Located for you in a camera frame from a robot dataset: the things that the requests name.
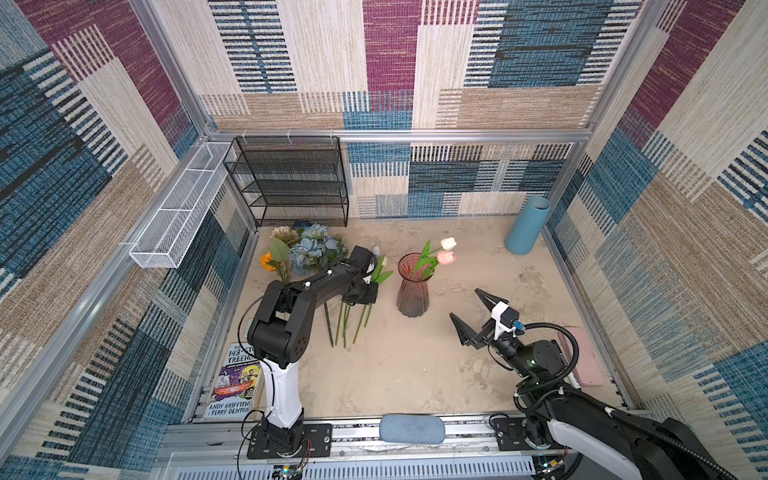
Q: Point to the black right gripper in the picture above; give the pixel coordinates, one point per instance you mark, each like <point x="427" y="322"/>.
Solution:
<point x="468" y="337"/>

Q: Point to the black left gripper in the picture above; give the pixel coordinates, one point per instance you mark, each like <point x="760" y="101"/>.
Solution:
<point x="371" y="297"/>

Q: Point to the dark blue tulip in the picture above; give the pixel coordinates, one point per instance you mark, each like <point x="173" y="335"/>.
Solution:
<point x="345" y="323"/>

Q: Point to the cream tulip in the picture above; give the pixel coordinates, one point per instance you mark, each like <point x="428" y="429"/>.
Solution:
<point x="380" y="274"/>

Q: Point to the red ribbed glass vase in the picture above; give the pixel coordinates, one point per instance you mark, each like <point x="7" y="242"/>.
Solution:
<point x="413" y="294"/>

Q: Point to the pink tulip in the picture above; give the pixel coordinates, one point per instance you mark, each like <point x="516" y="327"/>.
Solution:
<point x="442" y="258"/>

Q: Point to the white tulip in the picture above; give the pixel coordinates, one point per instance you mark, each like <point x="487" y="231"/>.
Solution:
<point x="446" y="244"/>

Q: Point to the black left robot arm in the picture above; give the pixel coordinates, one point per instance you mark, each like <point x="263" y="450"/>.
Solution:
<point x="280" y="334"/>

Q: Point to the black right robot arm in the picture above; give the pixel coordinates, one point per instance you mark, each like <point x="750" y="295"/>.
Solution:
<point x="544" y="355"/>

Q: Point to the teal cylindrical vase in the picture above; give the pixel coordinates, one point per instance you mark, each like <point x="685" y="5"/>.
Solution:
<point x="527" y="226"/>

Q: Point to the blue hydrangea flower bunch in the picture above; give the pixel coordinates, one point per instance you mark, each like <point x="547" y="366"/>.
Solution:
<point x="316" y="250"/>

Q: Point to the pink case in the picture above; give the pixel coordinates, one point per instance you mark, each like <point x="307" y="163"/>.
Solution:
<point x="588" y="371"/>

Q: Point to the blue grey sponge pad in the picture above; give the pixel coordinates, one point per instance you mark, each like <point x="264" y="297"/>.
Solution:
<point x="412" y="429"/>

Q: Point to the colourful paperback book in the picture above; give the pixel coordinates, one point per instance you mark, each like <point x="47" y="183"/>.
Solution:
<point x="235" y="385"/>

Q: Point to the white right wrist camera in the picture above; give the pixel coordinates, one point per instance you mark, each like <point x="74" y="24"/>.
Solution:
<point x="506" y="320"/>

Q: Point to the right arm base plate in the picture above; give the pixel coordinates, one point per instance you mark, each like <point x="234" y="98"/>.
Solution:
<point x="509" y="433"/>

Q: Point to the black wire shelf rack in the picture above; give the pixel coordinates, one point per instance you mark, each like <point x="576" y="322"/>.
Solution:
<point x="289" y="180"/>

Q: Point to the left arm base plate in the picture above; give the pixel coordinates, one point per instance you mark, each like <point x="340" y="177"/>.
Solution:
<point x="270" y="442"/>

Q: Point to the white wire mesh basket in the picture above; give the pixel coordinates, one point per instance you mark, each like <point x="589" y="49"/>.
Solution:
<point x="166" y="239"/>

